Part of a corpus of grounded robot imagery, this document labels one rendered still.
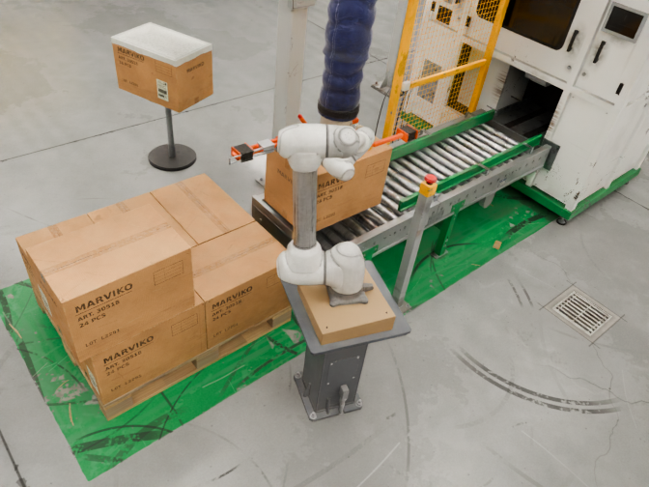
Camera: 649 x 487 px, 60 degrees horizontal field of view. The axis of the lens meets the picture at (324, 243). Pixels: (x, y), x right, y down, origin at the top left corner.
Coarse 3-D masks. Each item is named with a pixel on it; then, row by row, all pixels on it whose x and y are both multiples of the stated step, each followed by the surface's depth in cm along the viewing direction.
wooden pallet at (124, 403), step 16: (32, 288) 336; (272, 320) 343; (288, 320) 355; (240, 336) 340; (256, 336) 342; (208, 352) 317; (224, 352) 331; (80, 368) 301; (176, 368) 306; (192, 368) 320; (144, 384) 295; (160, 384) 310; (128, 400) 294; (144, 400) 303; (112, 416) 293
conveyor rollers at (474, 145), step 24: (432, 144) 431; (456, 144) 436; (480, 144) 440; (504, 144) 444; (408, 168) 408; (432, 168) 405; (456, 168) 409; (384, 192) 382; (408, 192) 380; (360, 216) 355; (384, 216) 363; (336, 240) 336
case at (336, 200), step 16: (384, 144) 324; (272, 160) 314; (368, 160) 314; (384, 160) 325; (272, 176) 319; (288, 176) 307; (320, 176) 294; (368, 176) 323; (384, 176) 334; (272, 192) 326; (288, 192) 313; (320, 192) 302; (336, 192) 311; (352, 192) 321; (368, 192) 332; (288, 208) 319; (320, 208) 310; (336, 208) 320; (352, 208) 330; (368, 208) 342; (320, 224) 319
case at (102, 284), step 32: (96, 224) 266; (128, 224) 268; (160, 224) 270; (32, 256) 246; (64, 256) 248; (96, 256) 250; (128, 256) 252; (160, 256) 254; (64, 288) 234; (96, 288) 236; (128, 288) 248; (160, 288) 262; (192, 288) 277; (64, 320) 240; (96, 320) 246; (128, 320) 260; (160, 320) 275; (96, 352) 257
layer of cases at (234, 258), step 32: (160, 192) 353; (192, 192) 357; (224, 192) 360; (64, 224) 322; (192, 224) 334; (224, 224) 336; (256, 224) 339; (192, 256) 313; (224, 256) 316; (256, 256) 318; (224, 288) 298; (256, 288) 313; (192, 320) 291; (224, 320) 310; (256, 320) 331; (128, 352) 273; (160, 352) 289; (192, 352) 307; (96, 384) 276; (128, 384) 287
